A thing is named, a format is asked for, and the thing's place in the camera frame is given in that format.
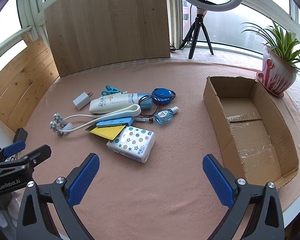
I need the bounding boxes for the yellow triangle ruler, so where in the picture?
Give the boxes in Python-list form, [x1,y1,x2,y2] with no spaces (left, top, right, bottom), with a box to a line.
[89,125,127,140]

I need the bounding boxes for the blue round case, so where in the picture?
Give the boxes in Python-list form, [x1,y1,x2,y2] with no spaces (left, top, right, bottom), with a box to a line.
[151,88,176,104]

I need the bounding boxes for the white window frame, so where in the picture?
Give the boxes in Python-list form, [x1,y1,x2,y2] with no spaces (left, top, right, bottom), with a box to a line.
[0,0,300,80]

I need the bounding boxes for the small blue glass bottle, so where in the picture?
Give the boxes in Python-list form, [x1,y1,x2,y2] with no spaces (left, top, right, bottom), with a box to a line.
[154,106,179,125]

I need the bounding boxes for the blue clothes clip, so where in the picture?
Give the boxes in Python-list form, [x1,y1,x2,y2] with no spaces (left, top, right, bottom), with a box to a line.
[101,85,120,96]

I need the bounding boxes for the green spider plant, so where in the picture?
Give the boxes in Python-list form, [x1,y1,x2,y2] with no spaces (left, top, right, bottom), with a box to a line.
[241,20,300,77]

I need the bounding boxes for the patterned tissue pack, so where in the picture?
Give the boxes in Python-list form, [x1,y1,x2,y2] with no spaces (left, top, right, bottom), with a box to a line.
[106,126,155,164]

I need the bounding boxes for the large wooden board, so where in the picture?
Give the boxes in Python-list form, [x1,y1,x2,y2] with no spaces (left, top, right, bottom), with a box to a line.
[44,0,171,78]

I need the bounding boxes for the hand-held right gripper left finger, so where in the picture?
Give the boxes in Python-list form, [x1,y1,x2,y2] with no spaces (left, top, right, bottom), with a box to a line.
[16,153,100,240]

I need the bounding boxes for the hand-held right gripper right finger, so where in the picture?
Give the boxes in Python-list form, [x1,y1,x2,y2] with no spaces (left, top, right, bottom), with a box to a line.
[202,154,283,240]

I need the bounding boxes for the blue phone stand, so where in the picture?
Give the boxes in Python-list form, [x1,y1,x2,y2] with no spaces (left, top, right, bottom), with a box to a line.
[96,117,134,127]

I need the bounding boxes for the dark purple hair tie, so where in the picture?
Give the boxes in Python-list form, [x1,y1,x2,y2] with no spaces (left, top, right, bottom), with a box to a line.
[138,94,177,117]

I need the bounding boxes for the white roller massager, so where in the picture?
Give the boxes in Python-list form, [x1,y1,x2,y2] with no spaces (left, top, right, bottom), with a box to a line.
[49,104,142,137]

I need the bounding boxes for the red white pot saucer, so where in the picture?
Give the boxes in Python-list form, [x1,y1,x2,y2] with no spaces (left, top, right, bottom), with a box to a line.
[256,71,285,98]

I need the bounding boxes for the white usb charger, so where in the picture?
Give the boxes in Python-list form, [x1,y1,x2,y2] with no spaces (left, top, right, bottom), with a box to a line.
[73,91,94,110]

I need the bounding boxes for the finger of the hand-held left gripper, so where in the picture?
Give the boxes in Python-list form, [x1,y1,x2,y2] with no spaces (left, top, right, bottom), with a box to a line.
[0,144,52,174]
[0,140,26,167]

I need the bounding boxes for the white sunscreen tube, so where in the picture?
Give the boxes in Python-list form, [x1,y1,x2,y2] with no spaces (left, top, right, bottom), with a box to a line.
[89,93,153,114]

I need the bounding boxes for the brown cardboard box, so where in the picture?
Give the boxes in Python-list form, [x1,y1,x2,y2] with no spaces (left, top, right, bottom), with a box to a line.
[203,76,300,190]

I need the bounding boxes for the pine plank panel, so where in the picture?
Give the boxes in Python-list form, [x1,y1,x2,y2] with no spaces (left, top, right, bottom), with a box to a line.
[0,34,60,133]

